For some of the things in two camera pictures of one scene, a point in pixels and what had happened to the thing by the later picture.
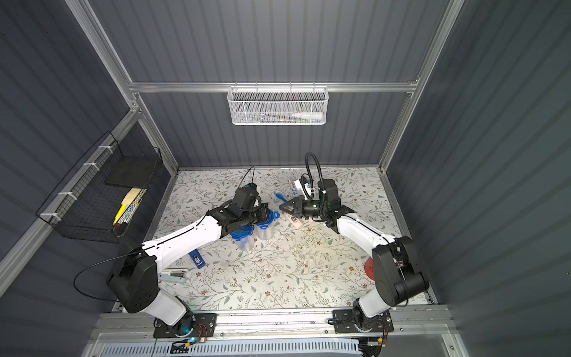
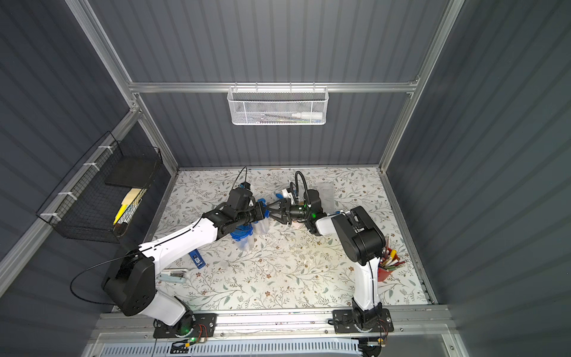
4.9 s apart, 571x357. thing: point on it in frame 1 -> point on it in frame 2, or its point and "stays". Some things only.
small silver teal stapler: (173, 274) stays
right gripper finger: (299, 213) -> (285, 219)
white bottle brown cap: (294, 221) stays
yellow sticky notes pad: (130, 195) stays
